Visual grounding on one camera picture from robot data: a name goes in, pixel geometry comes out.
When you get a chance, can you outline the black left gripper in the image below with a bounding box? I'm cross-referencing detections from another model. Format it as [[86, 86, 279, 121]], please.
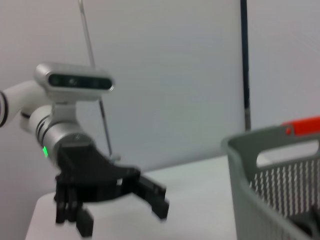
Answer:
[[53, 143, 171, 238]]

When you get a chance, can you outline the grey-green perforated storage bin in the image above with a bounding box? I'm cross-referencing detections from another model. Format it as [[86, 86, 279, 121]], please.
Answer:
[[221, 126, 320, 240]]

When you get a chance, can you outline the black round teapot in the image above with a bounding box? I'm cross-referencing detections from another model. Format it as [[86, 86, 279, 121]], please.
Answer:
[[291, 205, 320, 237]]

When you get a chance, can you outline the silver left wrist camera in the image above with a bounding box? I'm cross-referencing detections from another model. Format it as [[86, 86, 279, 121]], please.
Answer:
[[34, 62, 116, 118]]

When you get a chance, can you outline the grey camera cable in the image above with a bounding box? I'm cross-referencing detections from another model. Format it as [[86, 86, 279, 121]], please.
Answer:
[[78, 0, 114, 157]]

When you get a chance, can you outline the vertical wall trim strip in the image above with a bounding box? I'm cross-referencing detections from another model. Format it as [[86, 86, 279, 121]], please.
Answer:
[[239, 0, 252, 131]]

